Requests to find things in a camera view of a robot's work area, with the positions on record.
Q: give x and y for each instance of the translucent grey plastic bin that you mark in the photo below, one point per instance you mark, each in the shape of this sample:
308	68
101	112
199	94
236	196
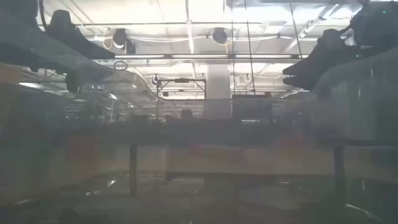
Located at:
199	186

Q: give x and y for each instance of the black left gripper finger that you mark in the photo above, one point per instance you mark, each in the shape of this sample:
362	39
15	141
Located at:
87	46

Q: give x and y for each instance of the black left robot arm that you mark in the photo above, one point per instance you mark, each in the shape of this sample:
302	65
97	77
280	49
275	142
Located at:
15	7

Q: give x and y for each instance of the black background frame rig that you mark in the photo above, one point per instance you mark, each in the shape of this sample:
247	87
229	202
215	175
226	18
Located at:
182	80

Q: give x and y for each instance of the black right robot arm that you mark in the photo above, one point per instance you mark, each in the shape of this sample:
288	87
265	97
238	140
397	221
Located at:
376	28

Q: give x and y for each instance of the white building column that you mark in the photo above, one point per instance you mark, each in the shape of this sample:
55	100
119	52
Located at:
217	87

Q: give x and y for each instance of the long horizontal light bar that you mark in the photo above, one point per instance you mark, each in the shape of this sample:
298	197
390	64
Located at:
199	56

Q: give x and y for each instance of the dark rectangular panel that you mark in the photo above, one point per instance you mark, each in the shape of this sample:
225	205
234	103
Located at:
252	109

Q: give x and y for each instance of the round black ceiling fixture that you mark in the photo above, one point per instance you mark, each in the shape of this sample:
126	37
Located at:
119	39
219	35

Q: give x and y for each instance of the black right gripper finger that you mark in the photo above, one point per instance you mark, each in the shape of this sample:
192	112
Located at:
311	81
308	62

